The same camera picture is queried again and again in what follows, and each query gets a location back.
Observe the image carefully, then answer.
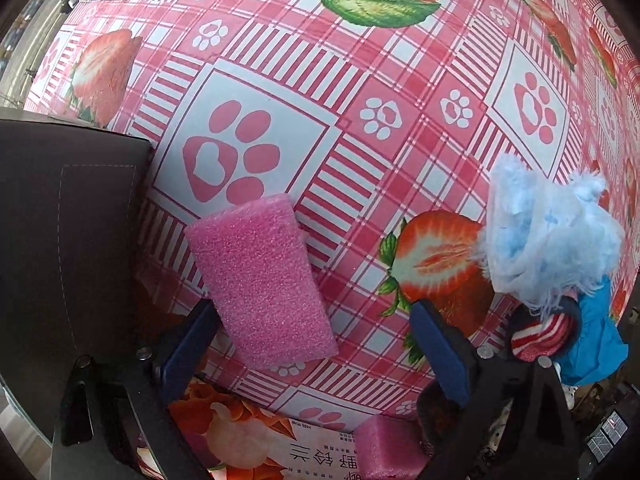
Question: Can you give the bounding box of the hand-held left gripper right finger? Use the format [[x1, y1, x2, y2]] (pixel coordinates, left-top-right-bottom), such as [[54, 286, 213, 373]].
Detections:
[[409, 298, 591, 480]]

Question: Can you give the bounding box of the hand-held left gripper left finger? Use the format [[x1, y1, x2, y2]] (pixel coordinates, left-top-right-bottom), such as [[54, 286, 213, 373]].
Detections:
[[60, 298, 221, 480]]

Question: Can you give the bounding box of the large pink foam block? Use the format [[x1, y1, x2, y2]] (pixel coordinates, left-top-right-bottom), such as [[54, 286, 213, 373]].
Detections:
[[184, 192, 340, 372]]

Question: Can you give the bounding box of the bright blue cloth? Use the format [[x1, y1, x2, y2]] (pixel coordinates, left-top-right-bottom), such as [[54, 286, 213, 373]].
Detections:
[[554, 274, 630, 387]]

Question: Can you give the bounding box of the dark cardboard box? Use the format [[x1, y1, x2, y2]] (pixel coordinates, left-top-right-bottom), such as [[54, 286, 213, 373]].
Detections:
[[0, 118, 154, 392]]

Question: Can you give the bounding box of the light blue fluffy cloth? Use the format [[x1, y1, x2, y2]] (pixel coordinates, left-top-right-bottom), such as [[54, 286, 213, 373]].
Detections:
[[472, 152, 626, 316]]

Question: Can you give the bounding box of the orange white printed packet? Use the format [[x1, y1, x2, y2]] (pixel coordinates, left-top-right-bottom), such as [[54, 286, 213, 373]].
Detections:
[[167, 374, 366, 480]]

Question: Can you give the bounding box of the small pink foam block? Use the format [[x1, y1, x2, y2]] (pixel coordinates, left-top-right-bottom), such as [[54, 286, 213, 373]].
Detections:
[[353, 415, 426, 480]]

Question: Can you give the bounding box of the pink strawberry print tablecloth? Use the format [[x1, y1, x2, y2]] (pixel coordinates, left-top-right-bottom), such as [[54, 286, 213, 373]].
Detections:
[[22, 0, 640, 461]]

